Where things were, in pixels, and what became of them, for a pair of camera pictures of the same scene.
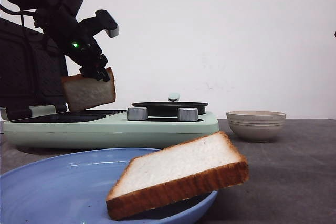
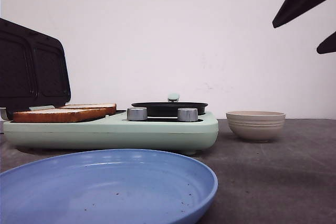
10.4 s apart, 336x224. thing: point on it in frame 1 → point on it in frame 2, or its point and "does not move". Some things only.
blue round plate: (73, 188) does not move
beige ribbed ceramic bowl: (255, 126) does not move
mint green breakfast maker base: (121, 134) does not move
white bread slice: (82, 92) → (108, 108)
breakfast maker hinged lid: (32, 70) does not move
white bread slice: (161, 179) → (61, 115)
